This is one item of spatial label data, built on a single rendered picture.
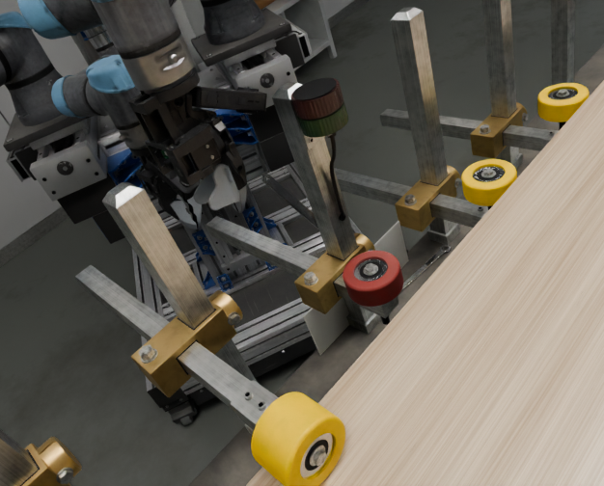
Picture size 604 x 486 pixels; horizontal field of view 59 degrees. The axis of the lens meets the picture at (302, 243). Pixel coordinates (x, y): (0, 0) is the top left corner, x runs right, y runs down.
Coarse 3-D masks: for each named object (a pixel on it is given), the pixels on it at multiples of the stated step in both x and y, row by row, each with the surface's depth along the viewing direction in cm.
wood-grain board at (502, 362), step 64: (576, 128) 84; (512, 192) 77; (576, 192) 73; (448, 256) 71; (512, 256) 67; (576, 256) 64; (448, 320) 63; (512, 320) 60; (576, 320) 58; (384, 384) 59; (448, 384) 56; (512, 384) 54; (576, 384) 52; (384, 448) 53; (448, 448) 51; (512, 448) 49; (576, 448) 48
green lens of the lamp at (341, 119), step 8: (344, 104) 64; (336, 112) 63; (344, 112) 64; (320, 120) 62; (328, 120) 62; (336, 120) 63; (344, 120) 64; (304, 128) 64; (312, 128) 63; (320, 128) 63; (328, 128) 63; (336, 128) 63; (312, 136) 64; (320, 136) 64
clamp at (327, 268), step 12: (360, 240) 84; (360, 252) 82; (312, 264) 83; (324, 264) 82; (336, 264) 81; (300, 276) 81; (324, 276) 80; (336, 276) 80; (300, 288) 81; (312, 288) 78; (324, 288) 79; (312, 300) 80; (324, 300) 79; (336, 300) 81; (324, 312) 80
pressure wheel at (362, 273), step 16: (368, 256) 75; (384, 256) 74; (352, 272) 73; (368, 272) 72; (384, 272) 72; (400, 272) 72; (352, 288) 71; (368, 288) 70; (384, 288) 70; (400, 288) 72; (368, 304) 72; (384, 320) 78
